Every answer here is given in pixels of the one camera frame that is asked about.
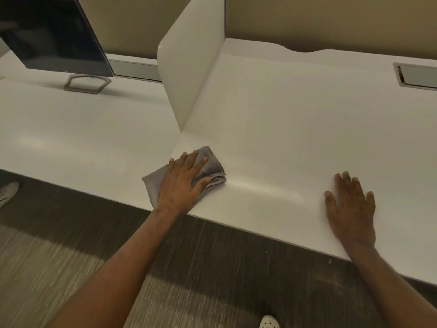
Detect person's right hand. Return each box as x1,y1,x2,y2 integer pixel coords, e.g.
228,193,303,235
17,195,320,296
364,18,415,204
324,171,376,254

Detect person's left hand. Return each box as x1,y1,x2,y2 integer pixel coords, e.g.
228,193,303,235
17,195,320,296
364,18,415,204
154,150,212,215

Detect grey cleaning cloth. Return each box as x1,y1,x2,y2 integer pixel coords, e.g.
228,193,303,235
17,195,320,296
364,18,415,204
142,146,227,211

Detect person's right forearm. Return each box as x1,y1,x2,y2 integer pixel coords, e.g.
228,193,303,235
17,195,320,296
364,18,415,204
342,243,437,328

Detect person's left forearm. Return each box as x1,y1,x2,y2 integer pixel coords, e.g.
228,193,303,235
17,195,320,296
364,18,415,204
46,207,188,328

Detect white desk divider panel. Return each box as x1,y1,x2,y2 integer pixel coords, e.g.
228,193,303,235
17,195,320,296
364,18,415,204
157,0,227,131

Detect silver monitor stand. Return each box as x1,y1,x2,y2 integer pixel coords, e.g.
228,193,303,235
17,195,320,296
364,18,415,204
63,73,113,95

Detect white perforated clog shoe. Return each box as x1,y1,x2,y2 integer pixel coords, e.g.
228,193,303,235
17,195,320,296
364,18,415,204
258,314,281,328

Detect white sneaker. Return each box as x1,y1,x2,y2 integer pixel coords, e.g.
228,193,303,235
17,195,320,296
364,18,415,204
0,182,20,208

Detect black computer monitor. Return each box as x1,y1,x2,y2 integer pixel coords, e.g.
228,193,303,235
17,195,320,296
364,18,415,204
0,0,115,78

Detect grey desk cable grommet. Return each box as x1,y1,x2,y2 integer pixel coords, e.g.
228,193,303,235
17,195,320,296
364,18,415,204
392,61,437,91

